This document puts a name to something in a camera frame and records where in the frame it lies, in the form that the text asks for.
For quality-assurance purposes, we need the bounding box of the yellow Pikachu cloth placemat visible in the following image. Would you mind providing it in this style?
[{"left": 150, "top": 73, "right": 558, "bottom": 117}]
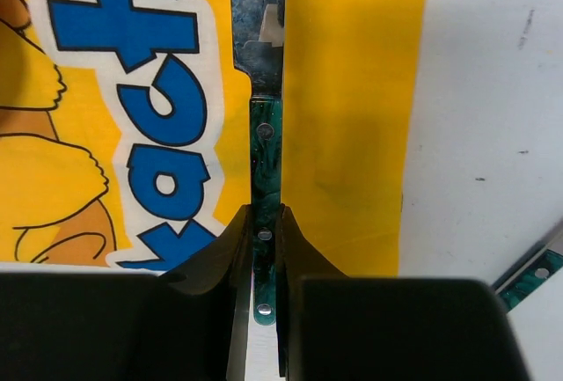
[{"left": 1, "top": 0, "right": 426, "bottom": 276}]

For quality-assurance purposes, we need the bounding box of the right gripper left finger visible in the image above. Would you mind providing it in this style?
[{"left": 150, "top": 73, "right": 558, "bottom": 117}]
[{"left": 1, "top": 206, "right": 251, "bottom": 380}]

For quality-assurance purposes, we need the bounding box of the fork with green handle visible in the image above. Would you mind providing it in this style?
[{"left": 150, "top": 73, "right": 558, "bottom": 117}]
[{"left": 493, "top": 231, "right": 562, "bottom": 311}]

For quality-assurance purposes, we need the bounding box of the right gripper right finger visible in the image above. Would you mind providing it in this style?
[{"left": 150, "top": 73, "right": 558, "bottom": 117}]
[{"left": 275, "top": 206, "right": 530, "bottom": 380}]

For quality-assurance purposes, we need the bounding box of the knife with green handle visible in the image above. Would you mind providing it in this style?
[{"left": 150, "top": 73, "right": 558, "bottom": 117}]
[{"left": 231, "top": 0, "right": 285, "bottom": 326}]

